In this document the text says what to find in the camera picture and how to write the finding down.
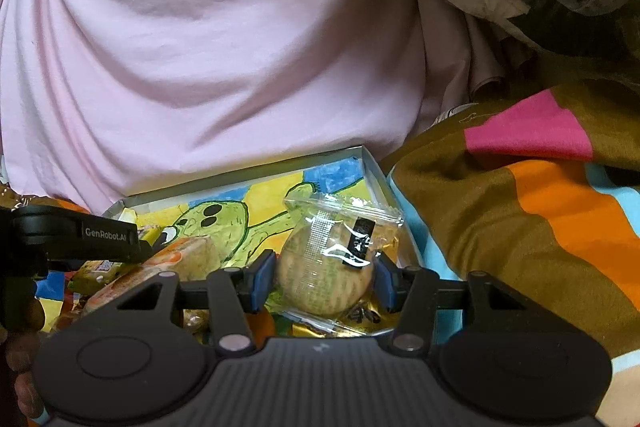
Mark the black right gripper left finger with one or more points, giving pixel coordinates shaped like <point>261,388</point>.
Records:
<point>149,316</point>

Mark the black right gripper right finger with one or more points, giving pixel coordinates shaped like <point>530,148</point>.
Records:
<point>430,309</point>

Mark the orange white bread roll packet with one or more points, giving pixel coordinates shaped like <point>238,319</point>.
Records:
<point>191,258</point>

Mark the yellow green snack packet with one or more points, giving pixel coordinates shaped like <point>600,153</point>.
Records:
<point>94,275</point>

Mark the round cookie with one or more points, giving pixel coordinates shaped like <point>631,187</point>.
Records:
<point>326,264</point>

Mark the dark dried meat snack packet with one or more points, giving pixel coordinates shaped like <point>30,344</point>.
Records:
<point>366,318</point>

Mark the person's left hand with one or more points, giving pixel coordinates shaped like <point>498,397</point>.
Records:
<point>20,401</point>

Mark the grey tray with cartoon picture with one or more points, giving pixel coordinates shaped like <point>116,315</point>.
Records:
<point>252,200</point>

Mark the colourful striped brown duvet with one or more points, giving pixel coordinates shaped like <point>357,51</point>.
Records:
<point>538,185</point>

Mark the pink cloth sheet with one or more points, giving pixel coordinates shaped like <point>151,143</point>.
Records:
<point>101,99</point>

